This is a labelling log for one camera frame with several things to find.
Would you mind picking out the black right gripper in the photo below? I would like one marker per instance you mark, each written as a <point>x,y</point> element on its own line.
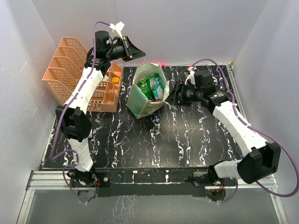
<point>174,97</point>

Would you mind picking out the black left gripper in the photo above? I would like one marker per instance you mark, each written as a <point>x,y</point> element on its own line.
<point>130,51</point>

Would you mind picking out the green Fox's candy bag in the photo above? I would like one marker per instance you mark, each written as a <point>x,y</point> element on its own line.
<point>144,85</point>

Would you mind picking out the green paper gift bag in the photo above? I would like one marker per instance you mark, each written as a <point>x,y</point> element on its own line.
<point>138,104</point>

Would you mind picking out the teal Fox's candy bag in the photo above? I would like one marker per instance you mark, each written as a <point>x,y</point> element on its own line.
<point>157,87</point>

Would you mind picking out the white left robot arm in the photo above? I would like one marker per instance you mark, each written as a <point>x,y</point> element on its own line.
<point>73,121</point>

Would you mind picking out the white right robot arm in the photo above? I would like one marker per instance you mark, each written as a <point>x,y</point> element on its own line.
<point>260,158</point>

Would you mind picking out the yellow small block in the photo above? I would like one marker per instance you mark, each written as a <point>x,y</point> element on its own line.
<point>115,80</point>

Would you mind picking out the orange plastic file organizer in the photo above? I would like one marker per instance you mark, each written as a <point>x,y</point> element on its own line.
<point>65,70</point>

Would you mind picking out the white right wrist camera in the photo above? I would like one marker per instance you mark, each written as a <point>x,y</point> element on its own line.
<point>189,73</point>

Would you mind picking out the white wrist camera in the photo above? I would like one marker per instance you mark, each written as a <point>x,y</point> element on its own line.
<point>189,73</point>
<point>118,28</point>

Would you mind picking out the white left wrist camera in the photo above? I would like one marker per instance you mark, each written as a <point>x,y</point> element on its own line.
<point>118,28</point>

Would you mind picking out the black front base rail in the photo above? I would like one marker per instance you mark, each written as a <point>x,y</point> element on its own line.
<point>152,182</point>

